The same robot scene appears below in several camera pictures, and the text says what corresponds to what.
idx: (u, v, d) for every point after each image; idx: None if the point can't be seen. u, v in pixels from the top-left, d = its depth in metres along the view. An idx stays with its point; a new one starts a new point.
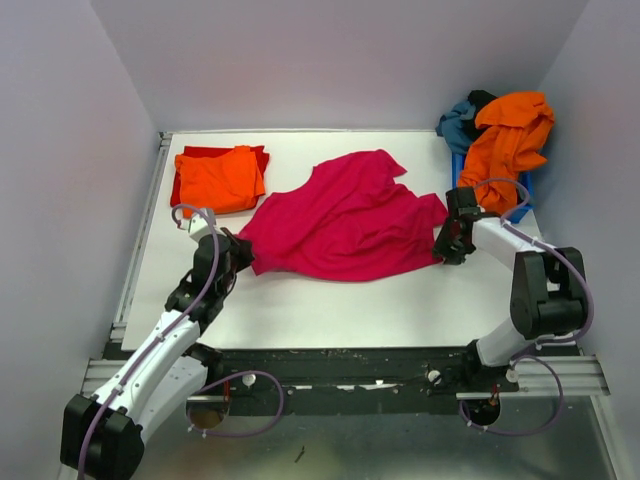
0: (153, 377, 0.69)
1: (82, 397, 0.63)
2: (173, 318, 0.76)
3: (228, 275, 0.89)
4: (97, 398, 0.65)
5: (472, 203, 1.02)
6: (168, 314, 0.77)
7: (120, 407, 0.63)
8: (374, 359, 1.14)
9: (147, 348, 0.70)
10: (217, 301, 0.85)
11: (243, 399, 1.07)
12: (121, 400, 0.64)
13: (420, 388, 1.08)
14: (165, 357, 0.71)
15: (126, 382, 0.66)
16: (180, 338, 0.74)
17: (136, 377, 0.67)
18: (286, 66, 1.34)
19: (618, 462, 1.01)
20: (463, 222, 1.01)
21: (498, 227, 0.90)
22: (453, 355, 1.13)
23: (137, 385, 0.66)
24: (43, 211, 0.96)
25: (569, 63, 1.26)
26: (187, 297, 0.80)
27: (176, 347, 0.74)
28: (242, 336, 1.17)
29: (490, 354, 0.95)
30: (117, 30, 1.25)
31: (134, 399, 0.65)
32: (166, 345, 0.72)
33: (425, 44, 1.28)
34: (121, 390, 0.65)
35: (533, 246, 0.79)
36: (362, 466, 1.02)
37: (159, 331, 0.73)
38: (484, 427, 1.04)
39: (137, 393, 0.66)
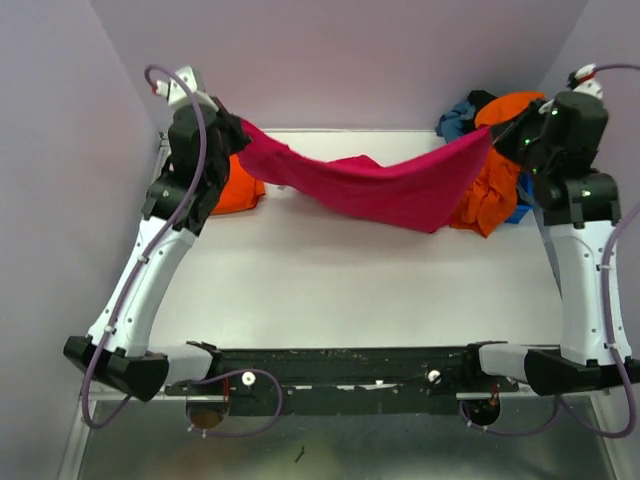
0: (146, 305, 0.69)
1: (78, 340, 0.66)
2: (156, 230, 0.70)
3: (220, 158, 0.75)
4: (92, 339, 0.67)
5: (588, 147, 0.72)
6: (149, 224, 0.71)
7: (117, 348, 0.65)
8: (374, 360, 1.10)
9: (131, 276, 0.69)
10: (209, 194, 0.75)
11: (243, 399, 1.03)
12: (116, 340, 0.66)
13: (420, 388, 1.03)
14: (154, 276, 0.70)
15: (117, 317, 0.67)
16: (166, 253, 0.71)
17: (128, 309, 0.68)
18: (286, 66, 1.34)
19: (617, 461, 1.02)
20: (557, 191, 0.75)
21: (593, 266, 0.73)
22: (453, 355, 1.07)
23: (130, 319, 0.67)
24: (45, 211, 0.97)
25: (570, 63, 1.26)
26: (166, 194, 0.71)
27: (166, 261, 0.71)
28: (242, 336, 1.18)
29: (492, 357, 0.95)
30: (118, 30, 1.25)
31: (130, 335, 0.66)
32: (152, 265, 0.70)
33: (425, 44, 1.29)
34: (113, 330, 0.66)
35: (604, 352, 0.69)
36: (362, 466, 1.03)
37: (140, 252, 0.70)
38: (484, 427, 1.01)
39: (130, 327, 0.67)
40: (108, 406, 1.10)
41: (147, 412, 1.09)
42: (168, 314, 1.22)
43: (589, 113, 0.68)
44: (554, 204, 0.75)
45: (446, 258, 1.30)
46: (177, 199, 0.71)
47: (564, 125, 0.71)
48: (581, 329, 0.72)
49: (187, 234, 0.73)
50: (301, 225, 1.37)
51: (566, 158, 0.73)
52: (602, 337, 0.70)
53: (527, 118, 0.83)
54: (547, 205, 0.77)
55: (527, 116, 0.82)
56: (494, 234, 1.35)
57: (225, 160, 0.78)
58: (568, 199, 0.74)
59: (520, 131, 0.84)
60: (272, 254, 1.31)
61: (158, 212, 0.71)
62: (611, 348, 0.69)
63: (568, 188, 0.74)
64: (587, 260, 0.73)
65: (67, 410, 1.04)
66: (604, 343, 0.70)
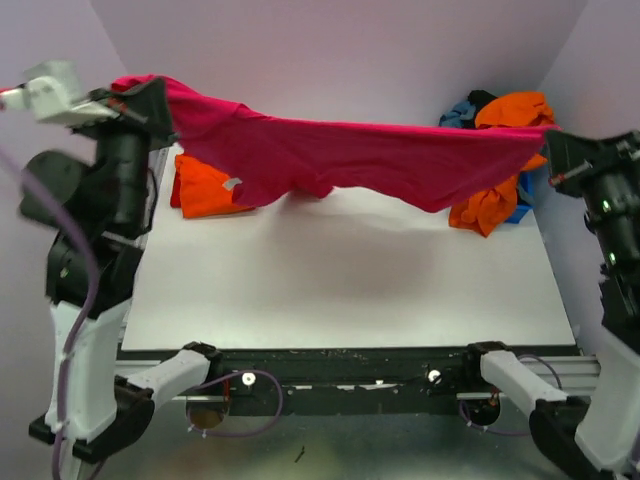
0: (93, 389, 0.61)
1: (36, 429, 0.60)
2: (68, 322, 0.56)
3: (123, 188, 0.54)
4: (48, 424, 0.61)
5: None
6: (58, 313, 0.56)
7: (78, 437, 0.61)
8: (374, 359, 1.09)
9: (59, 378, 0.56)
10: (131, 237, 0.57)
11: (243, 399, 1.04)
12: (73, 430, 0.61)
13: (420, 388, 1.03)
14: (86, 367, 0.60)
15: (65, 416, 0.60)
16: (91, 344, 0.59)
17: (74, 405, 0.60)
18: (285, 65, 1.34)
19: None
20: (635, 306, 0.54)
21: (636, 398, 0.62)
22: (453, 354, 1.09)
23: (80, 412, 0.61)
24: None
25: (569, 63, 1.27)
26: (65, 272, 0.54)
27: (95, 345, 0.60)
28: (242, 336, 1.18)
29: (494, 376, 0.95)
30: (117, 30, 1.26)
31: (89, 425, 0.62)
32: (79, 360, 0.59)
33: (425, 45, 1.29)
34: (64, 425, 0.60)
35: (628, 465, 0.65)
36: (363, 466, 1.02)
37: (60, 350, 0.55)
38: (484, 427, 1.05)
39: (83, 419, 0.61)
40: None
41: None
42: (167, 313, 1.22)
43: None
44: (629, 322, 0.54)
45: (446, 258, 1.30)
46: (81, 273, 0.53)
47: None
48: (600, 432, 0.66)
49: (105, 313, 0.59)
50: (300, 225, 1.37)
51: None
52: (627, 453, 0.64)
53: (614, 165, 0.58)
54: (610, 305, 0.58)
55: (614, 162, 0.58)
56: (494, 234, 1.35)
57: (138, 187, 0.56)
58: None
59: (599, 181, 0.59)
60: (271, 255, 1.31)
61: (64, 296, 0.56)
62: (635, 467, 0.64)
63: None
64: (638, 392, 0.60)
65: None
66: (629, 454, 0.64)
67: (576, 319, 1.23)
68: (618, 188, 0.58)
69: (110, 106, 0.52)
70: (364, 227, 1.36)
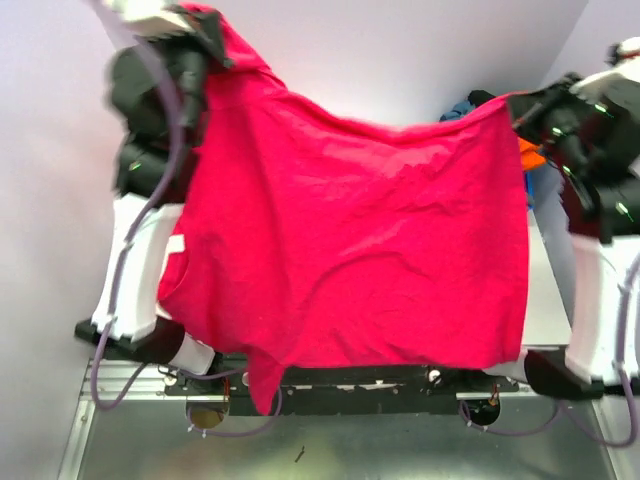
0: (145, 286, 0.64)
1: (84, 326, 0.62)
2: (134, 208, 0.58)
3: (190, 98, 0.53)
4: (95, 325, 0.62)
5: (633, 154, 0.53)
6: (125, 203, 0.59)
7: (123, 335, 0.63)
8: (374, 358, 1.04)
9: (118, 266, 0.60)
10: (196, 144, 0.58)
11: (243, 399, 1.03)
12: (122, 327, 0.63)
13: (420, 388, 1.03)
14: (147, 257, 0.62)
15: (115, 307, 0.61)
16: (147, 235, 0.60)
17: (122, 303, 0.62)
18: (286, 64, 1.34)
19: (617, 461, 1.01)
20: (588, 197, 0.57)
21: (613, 281, 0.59)
22: None
23: (130, 308, 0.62)
24: (44, 211, 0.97)
25: (571, 63, 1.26)
26: (135, 166, 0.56)
27: (156, 233, 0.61)
28: None
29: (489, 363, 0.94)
30: None
31: (135, 321, 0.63)
32: (138, 249, 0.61)
33: (426, 44, 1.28)
34: (115, 317, 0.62)
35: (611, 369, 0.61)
36: (362, 465, 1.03)
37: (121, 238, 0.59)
38: (484, 427, 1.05)
39: (133, 314, 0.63)
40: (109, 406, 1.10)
41: (147, 412, 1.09)
42: None
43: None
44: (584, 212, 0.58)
45: None
46: (152, 171, 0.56)
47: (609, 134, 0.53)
48: (589, 340, 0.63)
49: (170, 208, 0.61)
50: None
51: (605, 164, 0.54)
52: (610, 355, 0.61)
53: (563, 98, 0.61)
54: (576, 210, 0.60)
55: (558, 97, 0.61)
56: None
57: (202, 99, 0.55)
58: (600, 209, 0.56)
59: (549, 115, 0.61)
60: None
61: (133, 189, 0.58)
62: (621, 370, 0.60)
63: (603, 197, 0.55)
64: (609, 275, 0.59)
65: (67, 411, 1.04)
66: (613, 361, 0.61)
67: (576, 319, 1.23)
68: (565, 115, 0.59)
69: (187, 20, 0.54)
70: None
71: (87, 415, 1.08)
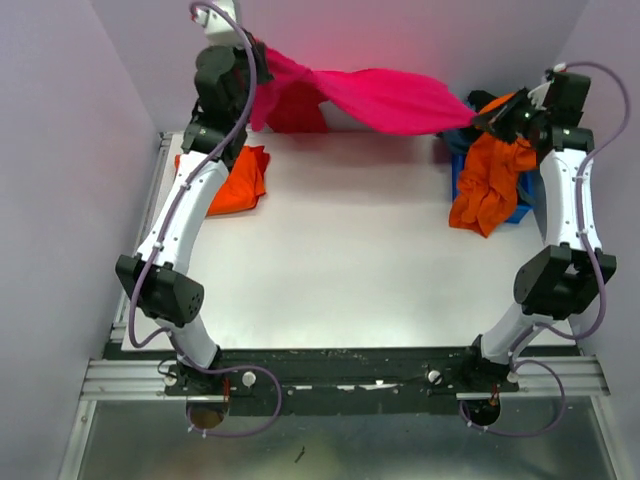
0: (189, 226, 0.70)
1: (129, 257, 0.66)
2: (195, 165, 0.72)
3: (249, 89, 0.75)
4: (140, 256, 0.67)
5: (575, 106, 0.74)
6: (189, 158, 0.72)
7: (166, 262, 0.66)
8: (374, 359, 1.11)
9: (175, 200, 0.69)
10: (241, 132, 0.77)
11: (243, 399, 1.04)
12: (165, 256, 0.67)
13: (420, 388, 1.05)
14: (197, 202, 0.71)
15: (164, 237, 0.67)
16: (206, 183, 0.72)
17: (174, 230, 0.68)
18: None
19: (618, 463, 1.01)
20: (544, 131, 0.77)
21: (569, 177, 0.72)
22: (453, 355, 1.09)
23: (176, 239, 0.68)
24: (44, 211, 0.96)
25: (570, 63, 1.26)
26: (204, 132, 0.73)
27: (205, 191, 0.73)
28: (241, 336, 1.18)
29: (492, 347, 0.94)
30: (117, 30, 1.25)
31: (177, 251, 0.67)
32: (194, 192, 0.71)
33: (426, 44, 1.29)
34: (161, 246, 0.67)
35: (576, 238, 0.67)
36: (362, 465, 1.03)
37: (182, 180, 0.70)
38: (485, 427, 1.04)
39: (177, 245, 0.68)
40: (108, 406, 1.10)
41: (147, 412, 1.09)
42: None
43: (576, 77, 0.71)
44: (538, 143, 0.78)
45: (449, 257, 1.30)
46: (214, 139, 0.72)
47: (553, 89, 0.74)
48: (557, 221, 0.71)
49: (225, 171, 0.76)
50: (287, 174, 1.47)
51: (556, 113, 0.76)
52: (574, 226, 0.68)
53: (520, 103, 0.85)
54: (537, 146, 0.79)
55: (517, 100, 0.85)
56: (494, 235, 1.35)
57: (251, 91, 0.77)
58: (551, 136, 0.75)
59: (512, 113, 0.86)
60: (269, 255, 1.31)
61: (197, 147, 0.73)
62: (583, 232, 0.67)
63: (552, 131, 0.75)
64: (564, 174, 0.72)
65: (67, 410, 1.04)
66: (576, 233, 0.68)
67: (576, 320, 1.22)
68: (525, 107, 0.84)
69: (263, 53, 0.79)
70: (363, 227, 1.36)
71: (87, 415, 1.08)
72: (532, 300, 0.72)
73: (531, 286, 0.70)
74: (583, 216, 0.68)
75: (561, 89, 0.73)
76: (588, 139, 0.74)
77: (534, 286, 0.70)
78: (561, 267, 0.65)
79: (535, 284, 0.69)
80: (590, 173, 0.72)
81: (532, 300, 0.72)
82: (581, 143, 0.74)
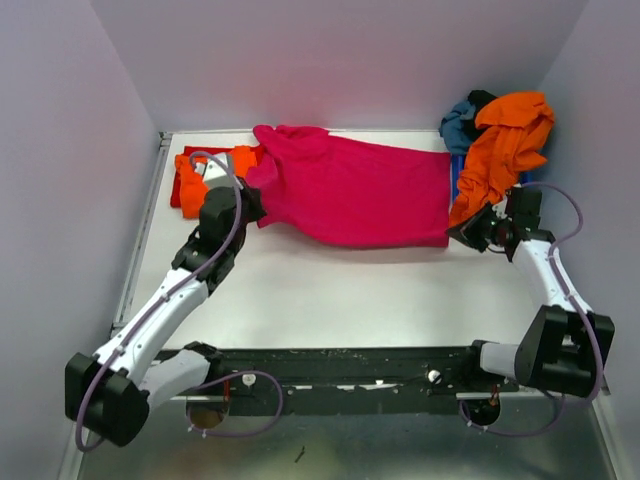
0: (155, 339, 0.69)
1: (83, 356, 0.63)
2: (181, 277, 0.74)
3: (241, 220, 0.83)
4: (97, 357, 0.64)
5: (532, 211, 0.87)
6: (176, 272, 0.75)
7: (121, 368, 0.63)
8: (374, 359, 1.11)
9: (150, 309, 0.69)
10: (228, 260, 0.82)
11: (243, 400, 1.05)
12: (122, 361, 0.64)
13: (420, 388, 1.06)
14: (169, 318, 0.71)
15: (128, 343, 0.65)
16: (185, 298, 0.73)
17: (139, 337, 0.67)
18: (287, 66, 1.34)
19: (617, 462, 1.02)
20: (510, 232, 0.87)
21: (542, 258, 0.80)
22: (454, 355, 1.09)
23: (139, 347, 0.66)
24: (44, 211, 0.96)
25: (570, 62, 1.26)
26: (195, 255, 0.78)
27: (182, 306, 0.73)
28: (242, 337, 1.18)
29: (494, 357, 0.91)
30: (117, 29, 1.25)
31: (137, 360, 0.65)
32: (170, 305, 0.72)
33: (427, 43, 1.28)
34: (122, 351, 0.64)
35: (566, 301, 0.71)
36: (362, 465, 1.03)
37: (164, 291, 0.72)
38: (484, 427, 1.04)
39: (139, 353, 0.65)
40: None
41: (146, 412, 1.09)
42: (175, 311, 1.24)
43: (529, 189, 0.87)
44: (507, 243, 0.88)
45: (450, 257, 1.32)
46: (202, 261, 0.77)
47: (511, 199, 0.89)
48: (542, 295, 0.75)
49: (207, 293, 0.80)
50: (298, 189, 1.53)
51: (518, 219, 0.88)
52: (560, 293, 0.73)
53: (485, 214, 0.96)
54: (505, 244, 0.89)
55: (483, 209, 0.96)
56: None
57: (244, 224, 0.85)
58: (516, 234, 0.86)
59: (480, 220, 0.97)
60: (269, 258, 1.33)
61: (185, 265, 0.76)
62: (571, 295, 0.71)
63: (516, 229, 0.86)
64: (537, 256, 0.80)
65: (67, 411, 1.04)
66: (564, 297, 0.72)
67: None
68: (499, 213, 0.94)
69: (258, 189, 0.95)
70: None
71: None
72: (538, 376, 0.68)
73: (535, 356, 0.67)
74: (566, 284, 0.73)
75: (517, 198, 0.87)
76: (549, 237, 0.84)
77: (538, 355, 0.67)
78: (560, 329, 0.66)
79: (538, 351, 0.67)
80: (558, 255, 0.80)
81: (537, 377, 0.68)
82: (545, 235, 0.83)
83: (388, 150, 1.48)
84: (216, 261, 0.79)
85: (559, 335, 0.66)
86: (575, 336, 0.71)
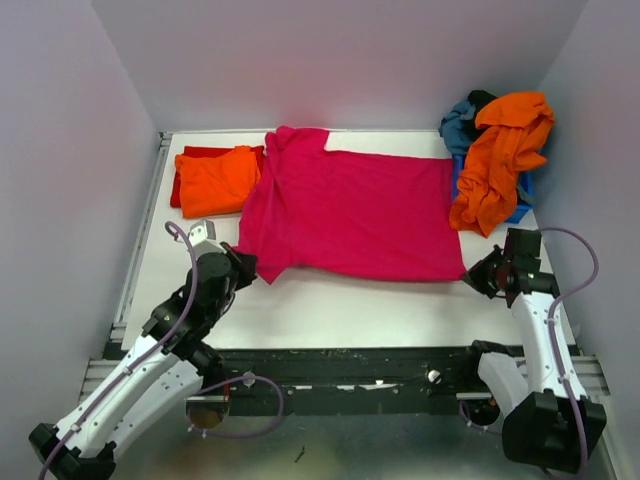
0: (115, 413, 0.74)
1: (45, 428, 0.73)
2: (146, 348, 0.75)
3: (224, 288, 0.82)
4: (58, 431, 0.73)
5: (533, 253, 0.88)
6: (145, 340, 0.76)
7: (75, 447, 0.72)
8: (374, 359, 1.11)
9: (111, 384, 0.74)
10: (203, 327, 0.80)
11: (244, 399, 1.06)
12: (78, 437, 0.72)
13: (420, 388, 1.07)
14: (126, 395, 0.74)
15: (85, 420, 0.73)
16: (148, 371, 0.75)
17: (96, 415, 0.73)
18: (286, 66, 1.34)
19: (618, 462, 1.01)
20: (511, 275, 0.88)
21: (541, 320, 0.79)
22: (454, 354, 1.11)
23: (96, 423, 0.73)
24: (44, 211, 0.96)
25: (570, 63, 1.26)
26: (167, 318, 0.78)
27: (147, 378, 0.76)
28: (241, 336, 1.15)
29: (489, 373, 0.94)
30: (117, 29, 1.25)
31: (91, 437, 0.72)
32: (132, 380, 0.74)
33: (427, 43, 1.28)
34: (78, 428, 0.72)
35: (559, 385, 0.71)
36: (362, 466, 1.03)
37: (127, 364, 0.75)
38: (484, 427, 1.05)
39: (94, 431, 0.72)
40: None
41: None
42: None
43: (530, 232, 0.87)
44: (508, 286, 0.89)
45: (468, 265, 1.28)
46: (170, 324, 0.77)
47: (511, 241, 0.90)
48: (536, 365, 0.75)
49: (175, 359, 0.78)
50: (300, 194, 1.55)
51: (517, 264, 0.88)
52: (554, 373, 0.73)
53: (493, 256, 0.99)
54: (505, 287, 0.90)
55: (492, 253, 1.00)
56: (494, 235, 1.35)
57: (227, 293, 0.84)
58: (517, 281, 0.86)
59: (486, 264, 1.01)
60: None
61: (154, 331, 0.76)
62: (565, 380, 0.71)
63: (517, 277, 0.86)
64: (535, 316, 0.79)
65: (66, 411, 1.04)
66: (558, 379, 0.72)
67: (576, 319, 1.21)
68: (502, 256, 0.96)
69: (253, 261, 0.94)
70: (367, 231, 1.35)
71: None
72: (525, 455, 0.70)
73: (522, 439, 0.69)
74: (562, 364, 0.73)
75: (518, 243, 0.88)
76: (552, 288, 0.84)
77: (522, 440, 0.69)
78: (550, 416, 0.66)
79: (527, 435, 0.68)
80: (558, 317, 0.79)
81: (526, 455, 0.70)
82: (548, 286, 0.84)
83: (395, 162, 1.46)
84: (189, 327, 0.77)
85: (547, 425, 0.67)
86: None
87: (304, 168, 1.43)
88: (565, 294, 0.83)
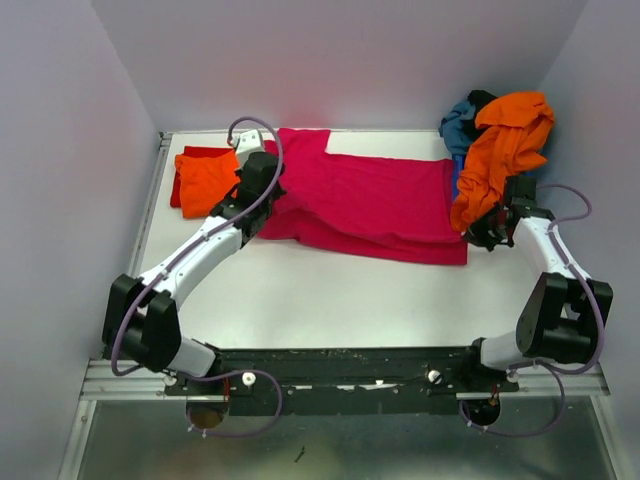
0: (194, 272, 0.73)
1: (128, 278, 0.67)
2: (217, 223, 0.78)
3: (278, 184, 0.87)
4: (143, 279, 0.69)
5: (530, 195, 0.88)
6: (212, 220, 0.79)
7: (164, 290, 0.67)
8: (374, 360, 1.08)
9: (192, 244, 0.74)
10: (260, 219, 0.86)
11: (243, 399, 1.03)
12: (165, 284, 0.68)
13: (420, 388, 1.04)
14: (207, 255, 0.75)
15: (171, 269, 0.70)
16: (223, 241, 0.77)
17: (181, 267, 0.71)
18: (286, 66, 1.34)
19: (618, 462, 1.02)
20: (510, 212, 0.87)
21: (541, 232, 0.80)
22: (454, 354, 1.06)
23: (181, 275, 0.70)
24: (44, 212, 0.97)
25: (570, 63, 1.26)
26: (231, 208, 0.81)
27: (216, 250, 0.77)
28: (242, 337, 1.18)
29: (493, 359, 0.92)
30: (117, 29, 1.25)
31: (179, 285, 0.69)
32: (210, 244, 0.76)
33: (427, 43, 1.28)
34: (166, 275, 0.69)
35: (565, 270, 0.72)
36: (362, 465, 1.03)
37: (203, 231, 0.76)
38: (484, 427, 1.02)
39: (180, 280, 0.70)
40: (108, 406, 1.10)
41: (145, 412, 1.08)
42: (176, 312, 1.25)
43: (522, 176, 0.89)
44: (506, 222, 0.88)
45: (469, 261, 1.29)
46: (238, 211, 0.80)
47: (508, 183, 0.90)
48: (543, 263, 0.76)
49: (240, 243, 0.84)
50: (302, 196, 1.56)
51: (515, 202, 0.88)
52: (559, 262, 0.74)
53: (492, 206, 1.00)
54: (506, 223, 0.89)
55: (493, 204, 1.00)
56: None
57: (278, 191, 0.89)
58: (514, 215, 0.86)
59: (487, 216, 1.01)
60: (266, 263, 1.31)
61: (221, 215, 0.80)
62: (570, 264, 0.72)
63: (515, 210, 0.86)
64: (536, 230, 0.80)
65: (66, 410, 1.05)
66: (564, 267, 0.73)
67: None
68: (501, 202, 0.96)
69: None
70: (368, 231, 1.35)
71: (87, 414, 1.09)
72: (540, 345, 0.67)
73: (537, 320, 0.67)
74: (565, 255, 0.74)
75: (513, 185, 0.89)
76: (548, 216, 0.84)
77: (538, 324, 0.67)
78: (561, 293, 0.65)
79: (540, 315, 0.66)
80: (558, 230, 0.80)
81: (538, 345, 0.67)
82: (545, 213, 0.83)
83: (396, 165, 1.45)
84: (251, 214, 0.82)
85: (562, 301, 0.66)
86: (575, 302, 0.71)
87: (305, 174, 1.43)
88: (562, 219, 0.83)
